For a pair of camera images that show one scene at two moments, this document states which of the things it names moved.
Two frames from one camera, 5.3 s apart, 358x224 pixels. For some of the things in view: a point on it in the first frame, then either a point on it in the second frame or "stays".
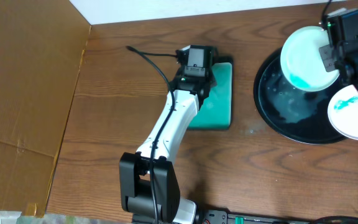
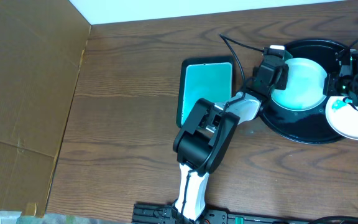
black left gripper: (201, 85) → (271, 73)
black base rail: (222, 216) stays
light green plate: (301, 62) → (305, 88)
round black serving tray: (300, 116) stays
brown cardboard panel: (31, 55) stays
